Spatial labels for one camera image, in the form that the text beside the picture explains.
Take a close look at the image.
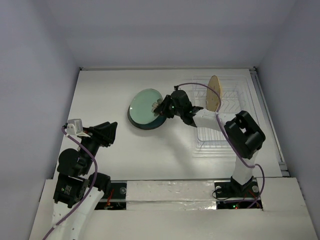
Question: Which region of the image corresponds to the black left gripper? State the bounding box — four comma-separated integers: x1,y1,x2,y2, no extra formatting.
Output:
78,120,118,173

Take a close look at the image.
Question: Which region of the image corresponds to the dark teal brown-rimmed plate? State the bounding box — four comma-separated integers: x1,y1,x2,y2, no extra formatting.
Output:
127,108,166,130

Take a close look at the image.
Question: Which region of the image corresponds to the light green plate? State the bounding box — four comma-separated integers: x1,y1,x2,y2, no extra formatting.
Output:
129,88,163,125

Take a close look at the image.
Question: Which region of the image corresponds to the yellow cream plate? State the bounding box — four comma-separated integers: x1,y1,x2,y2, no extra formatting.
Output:
206,75,222,112

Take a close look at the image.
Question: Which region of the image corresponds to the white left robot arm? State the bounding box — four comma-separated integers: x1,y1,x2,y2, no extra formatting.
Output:
43,119,118,240

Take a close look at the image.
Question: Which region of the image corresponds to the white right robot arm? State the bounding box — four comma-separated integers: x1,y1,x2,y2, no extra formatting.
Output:
152,90,266,201

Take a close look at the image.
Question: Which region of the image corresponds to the white foam strip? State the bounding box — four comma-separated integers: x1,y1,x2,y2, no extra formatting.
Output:
125,180,217,211

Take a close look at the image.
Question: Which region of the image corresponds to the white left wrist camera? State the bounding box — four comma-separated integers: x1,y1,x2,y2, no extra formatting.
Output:
62,118,89,137

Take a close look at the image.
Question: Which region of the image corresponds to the white wire dish rack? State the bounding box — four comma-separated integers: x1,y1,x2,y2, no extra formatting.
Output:
189,74,257,151

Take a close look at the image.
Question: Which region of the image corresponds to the aluminium table edge rail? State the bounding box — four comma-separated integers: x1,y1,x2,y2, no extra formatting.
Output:
249,67,291,178

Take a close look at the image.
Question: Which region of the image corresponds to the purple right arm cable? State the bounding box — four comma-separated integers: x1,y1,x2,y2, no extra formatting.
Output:
174,83,265,210

